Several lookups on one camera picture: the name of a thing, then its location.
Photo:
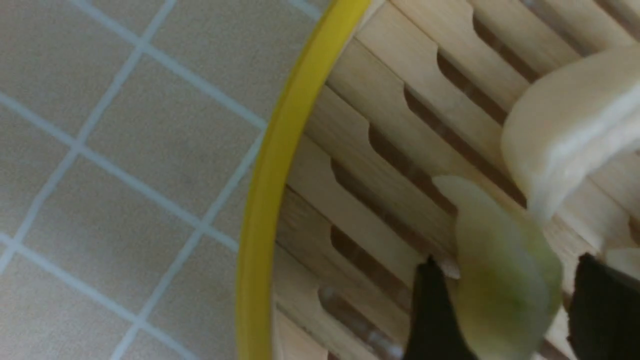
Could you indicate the white dumpling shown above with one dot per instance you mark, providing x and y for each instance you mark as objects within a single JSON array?
[{"x": 569, "y": 123}]

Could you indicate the bamboo steamer tray yellow rim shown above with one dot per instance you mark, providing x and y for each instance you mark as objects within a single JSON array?
[{"x": 386, "y": 95}]

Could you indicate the pale green dumpling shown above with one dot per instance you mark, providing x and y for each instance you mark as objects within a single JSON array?
[{"x": 511, "y": 282}]

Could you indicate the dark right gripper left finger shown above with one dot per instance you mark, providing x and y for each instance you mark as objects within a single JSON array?
[{"x": 434, "y": 332}]

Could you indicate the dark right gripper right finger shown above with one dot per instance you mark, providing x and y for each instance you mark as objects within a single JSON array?
[{"x": 604, "y": 312}]

